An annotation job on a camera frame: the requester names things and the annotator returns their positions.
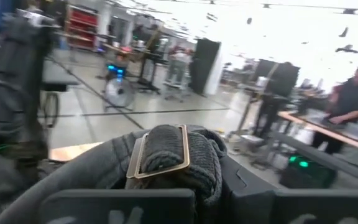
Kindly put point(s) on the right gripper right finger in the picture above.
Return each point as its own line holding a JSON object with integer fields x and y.
{"x": 259, "y": 205}

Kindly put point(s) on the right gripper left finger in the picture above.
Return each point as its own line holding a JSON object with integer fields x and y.
{"x": 120, "y": 207}

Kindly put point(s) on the dark grey baseball cap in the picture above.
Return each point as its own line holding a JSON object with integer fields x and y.
{"x": 89, "y": 168}

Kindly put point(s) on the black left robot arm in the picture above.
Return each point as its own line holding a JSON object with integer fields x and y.
{"x": 11, "y": 77}

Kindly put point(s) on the black device with green lights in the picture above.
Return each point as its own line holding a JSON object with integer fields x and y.
{"x": 306, "y": 174}

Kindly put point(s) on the wooden work table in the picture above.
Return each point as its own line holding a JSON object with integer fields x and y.
{"x": 331, "y": 132}

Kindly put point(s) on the round floor fan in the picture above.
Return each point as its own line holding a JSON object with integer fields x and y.
{"x": 119, "y": 92}

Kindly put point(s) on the black partition panel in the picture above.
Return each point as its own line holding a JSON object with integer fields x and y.
{"x": 278, "y": 77}
{"x": 204, "y": 65}

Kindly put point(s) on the person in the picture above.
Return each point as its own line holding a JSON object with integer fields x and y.
{"x": 179, "y": 65}
{"x": 351, "y": 99}

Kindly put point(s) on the grey cart platform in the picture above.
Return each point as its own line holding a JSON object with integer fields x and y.
{"x": 59, "y": 74}

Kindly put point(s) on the red storage shelf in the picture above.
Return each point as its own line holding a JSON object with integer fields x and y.
{"x": 82, "y": 28}

